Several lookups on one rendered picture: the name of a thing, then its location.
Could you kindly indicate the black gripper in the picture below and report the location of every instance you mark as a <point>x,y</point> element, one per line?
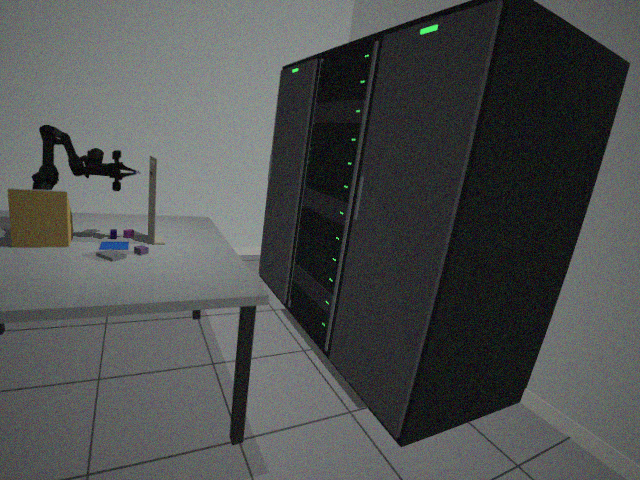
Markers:
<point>112,170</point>

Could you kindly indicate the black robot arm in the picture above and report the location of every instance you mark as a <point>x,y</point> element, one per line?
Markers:
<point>47,176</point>

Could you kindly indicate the blue square marking on table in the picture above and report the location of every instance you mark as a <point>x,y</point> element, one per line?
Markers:
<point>114,246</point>

